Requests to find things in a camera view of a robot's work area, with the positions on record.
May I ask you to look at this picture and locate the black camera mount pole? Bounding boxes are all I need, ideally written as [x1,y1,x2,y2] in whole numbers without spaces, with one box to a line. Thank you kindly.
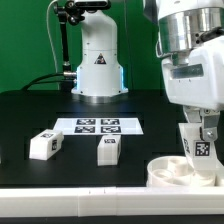
[54,0,84,77]

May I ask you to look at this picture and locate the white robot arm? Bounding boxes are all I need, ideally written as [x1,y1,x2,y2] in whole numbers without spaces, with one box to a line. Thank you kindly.
[72,0,224,141]

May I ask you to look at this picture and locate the white front fence bar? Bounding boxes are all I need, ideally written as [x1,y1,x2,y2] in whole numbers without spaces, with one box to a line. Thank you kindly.
[0,187,224,218]

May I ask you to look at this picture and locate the black cable bundle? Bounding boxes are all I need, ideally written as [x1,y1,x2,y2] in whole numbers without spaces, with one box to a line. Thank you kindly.
[21,70,78,92]

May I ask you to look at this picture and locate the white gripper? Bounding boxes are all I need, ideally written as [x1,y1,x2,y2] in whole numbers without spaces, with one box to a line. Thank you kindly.
[162,44,224,141]

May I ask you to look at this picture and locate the white marker sheet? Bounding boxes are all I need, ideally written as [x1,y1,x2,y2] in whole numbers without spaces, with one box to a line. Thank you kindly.
[54,118,143,135]

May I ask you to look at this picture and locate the white cable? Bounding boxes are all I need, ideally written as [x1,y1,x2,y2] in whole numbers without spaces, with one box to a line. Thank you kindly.
[46,0,60,74]

